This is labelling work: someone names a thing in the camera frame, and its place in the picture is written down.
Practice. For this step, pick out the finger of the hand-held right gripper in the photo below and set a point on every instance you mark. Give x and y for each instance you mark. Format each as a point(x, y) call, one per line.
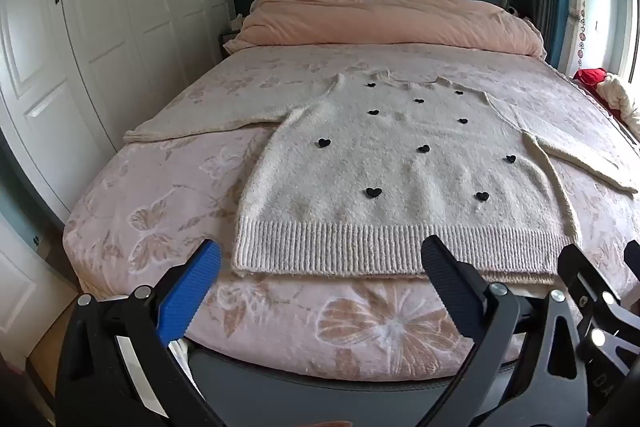
point(595, 287)

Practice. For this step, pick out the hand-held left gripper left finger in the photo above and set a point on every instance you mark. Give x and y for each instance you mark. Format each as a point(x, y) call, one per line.
point(196, 289)

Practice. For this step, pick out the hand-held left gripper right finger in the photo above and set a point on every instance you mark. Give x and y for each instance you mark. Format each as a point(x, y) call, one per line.
point(447, 279)

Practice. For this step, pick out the cream sweater with black hearts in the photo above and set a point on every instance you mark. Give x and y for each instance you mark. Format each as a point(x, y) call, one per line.
point(395, 177)

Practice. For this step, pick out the pink floral bed blanket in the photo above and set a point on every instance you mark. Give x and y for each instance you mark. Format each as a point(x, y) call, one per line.
point(165, 187)

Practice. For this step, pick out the white bundled cloth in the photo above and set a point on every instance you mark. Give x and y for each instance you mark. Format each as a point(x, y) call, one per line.
point(622, 99)

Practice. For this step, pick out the red cloth by window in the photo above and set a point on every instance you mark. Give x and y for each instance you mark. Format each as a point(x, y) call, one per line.
point(590, 78)

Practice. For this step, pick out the dark nightstand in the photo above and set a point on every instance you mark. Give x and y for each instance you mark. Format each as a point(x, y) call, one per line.
point(231, 42)

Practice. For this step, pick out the pink duvet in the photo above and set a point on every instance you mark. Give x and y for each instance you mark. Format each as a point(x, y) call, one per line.
point(380, 19)

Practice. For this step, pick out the white wardrobe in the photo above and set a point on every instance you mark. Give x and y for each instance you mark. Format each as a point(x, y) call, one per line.
point(110, 32)

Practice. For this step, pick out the dark grey bed frame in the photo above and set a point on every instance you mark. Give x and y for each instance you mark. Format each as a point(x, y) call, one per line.
point(310, 399)

